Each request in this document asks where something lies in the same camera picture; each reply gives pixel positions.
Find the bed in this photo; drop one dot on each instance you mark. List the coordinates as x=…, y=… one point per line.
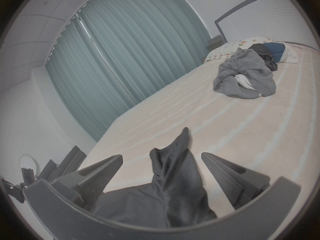
x=225, y=134

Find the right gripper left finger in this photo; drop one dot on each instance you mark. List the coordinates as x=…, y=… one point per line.
x=92, y=181

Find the grey bedside table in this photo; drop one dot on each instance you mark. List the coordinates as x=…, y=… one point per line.
x=216, y=42

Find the black T-shirt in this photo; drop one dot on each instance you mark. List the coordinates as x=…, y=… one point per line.
x=175, y=184

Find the grey garment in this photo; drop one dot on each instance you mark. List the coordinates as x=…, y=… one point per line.
x=247, y=71

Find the black chest of drawers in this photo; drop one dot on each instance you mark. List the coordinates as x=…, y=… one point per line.
x=67, y=161

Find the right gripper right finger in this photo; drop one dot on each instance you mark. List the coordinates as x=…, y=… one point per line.
x=232, y=181

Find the white printed pillow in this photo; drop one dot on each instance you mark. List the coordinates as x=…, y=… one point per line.
x=225, y=50

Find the black shiny garment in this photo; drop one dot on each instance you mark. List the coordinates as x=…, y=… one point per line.
x=262, y=50

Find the white round mirror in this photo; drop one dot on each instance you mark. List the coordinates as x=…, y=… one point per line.
x=23, y=159

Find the blue and white garment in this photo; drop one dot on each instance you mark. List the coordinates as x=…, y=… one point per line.
x=277, y=49

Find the blue-green curtain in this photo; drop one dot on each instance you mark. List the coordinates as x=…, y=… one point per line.
x=145, y=39
x=87, y=84

